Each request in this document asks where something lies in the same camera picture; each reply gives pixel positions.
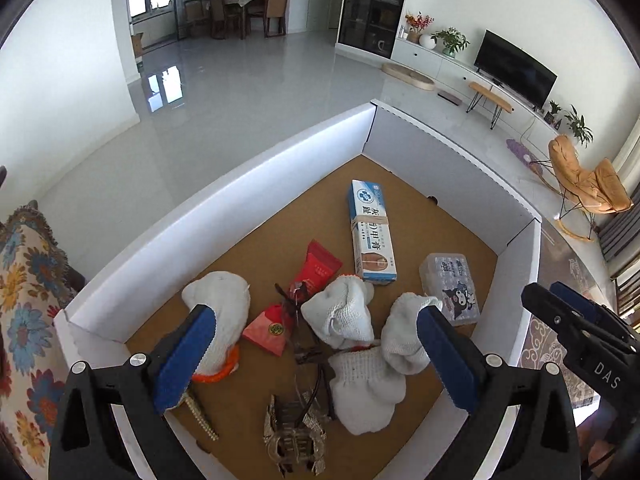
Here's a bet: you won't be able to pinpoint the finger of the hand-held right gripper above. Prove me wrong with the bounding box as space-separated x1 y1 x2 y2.
521 282 633 356
550 281 636 342

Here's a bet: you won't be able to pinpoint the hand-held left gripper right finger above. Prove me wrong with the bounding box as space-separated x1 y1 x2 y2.
416 305 583 480

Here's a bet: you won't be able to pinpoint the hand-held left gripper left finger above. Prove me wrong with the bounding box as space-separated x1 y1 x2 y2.
47 304 219 480

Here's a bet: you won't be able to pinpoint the white knit glove orange cuff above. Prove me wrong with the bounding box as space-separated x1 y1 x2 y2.
300 274 376 348
381 292 443 376
327 347 407 436
181 271 252 385

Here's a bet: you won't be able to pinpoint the beaded chain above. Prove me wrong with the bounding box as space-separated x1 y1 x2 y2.
180 392 221 442

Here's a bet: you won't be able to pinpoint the clear plastic case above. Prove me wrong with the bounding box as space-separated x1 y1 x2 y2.
419 252 481 327

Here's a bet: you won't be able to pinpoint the red sachet gold emblem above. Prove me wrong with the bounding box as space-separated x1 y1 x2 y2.
242 302 293 358

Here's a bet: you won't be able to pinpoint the safety glasses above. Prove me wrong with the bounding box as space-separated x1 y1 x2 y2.
274 282 337 423

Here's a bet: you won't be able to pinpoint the blue white cream box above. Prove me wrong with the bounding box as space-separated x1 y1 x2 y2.
347 178 399 283

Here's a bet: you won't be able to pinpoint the clear hair claw clip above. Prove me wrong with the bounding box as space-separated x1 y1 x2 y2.
267 432 313 478

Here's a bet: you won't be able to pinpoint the red foil sachet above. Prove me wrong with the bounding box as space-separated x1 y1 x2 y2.
289 240 343 296

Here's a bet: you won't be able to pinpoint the white cardboard box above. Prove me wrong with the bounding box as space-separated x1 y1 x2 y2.
52 99 543 480

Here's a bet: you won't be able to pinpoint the grey curtain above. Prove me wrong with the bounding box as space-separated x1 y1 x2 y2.
597 195 640 266

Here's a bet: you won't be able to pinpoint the orange lounge chair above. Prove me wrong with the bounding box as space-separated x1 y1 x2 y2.
530 134 635 243

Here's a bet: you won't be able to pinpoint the purple floor mat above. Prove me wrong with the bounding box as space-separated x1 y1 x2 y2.
506 139 543 166

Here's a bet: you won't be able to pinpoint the floral patterned blanket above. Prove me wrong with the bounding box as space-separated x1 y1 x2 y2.
0 205 71 471

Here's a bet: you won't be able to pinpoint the large leafy potted plant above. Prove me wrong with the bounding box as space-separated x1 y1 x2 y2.
562 105 595 148

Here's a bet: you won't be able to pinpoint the wooden bench hairpin legs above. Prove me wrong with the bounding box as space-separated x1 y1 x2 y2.
466 81 516 131

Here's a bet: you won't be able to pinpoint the black television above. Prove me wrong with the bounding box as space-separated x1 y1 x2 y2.
473 30 558 111

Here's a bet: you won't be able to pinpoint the beige oval floor cushion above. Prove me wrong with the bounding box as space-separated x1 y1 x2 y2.
382 62 436 92

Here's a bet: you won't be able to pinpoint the white TV cabinet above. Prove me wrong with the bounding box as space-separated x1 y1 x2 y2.
390 37 566 141

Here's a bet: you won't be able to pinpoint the green potted plant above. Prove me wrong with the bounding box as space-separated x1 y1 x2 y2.
431 26 471 58

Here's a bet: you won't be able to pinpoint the red flower arrangement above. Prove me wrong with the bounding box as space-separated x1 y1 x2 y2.
404 10 435 45

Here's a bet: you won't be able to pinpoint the dining table with chairs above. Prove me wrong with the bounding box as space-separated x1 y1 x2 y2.
182 0 292 41

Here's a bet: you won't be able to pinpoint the dark glass display cabinet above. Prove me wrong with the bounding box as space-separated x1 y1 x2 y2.
336 0 415 60

